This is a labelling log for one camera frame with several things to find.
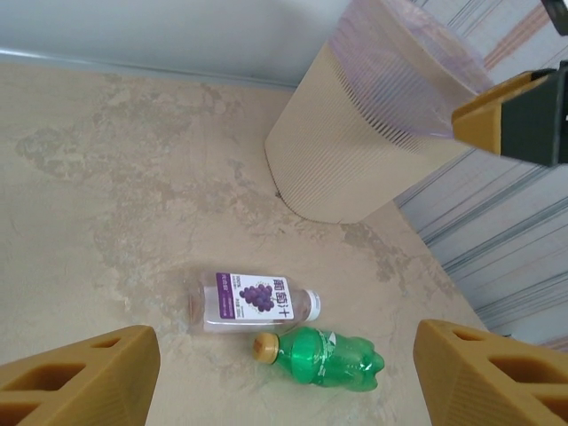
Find beige ribbed plastic bin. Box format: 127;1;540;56
264;0;493;225

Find green soda bottle yellow cap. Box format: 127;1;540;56
251;326;387;394

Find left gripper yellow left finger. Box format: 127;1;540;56
0;324;161;426

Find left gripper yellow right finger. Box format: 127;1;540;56
413;319;568;426

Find pink plastic bin liner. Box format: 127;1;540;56
330;0;493;143

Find purple grape juice bottle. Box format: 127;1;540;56
185;270;322;336

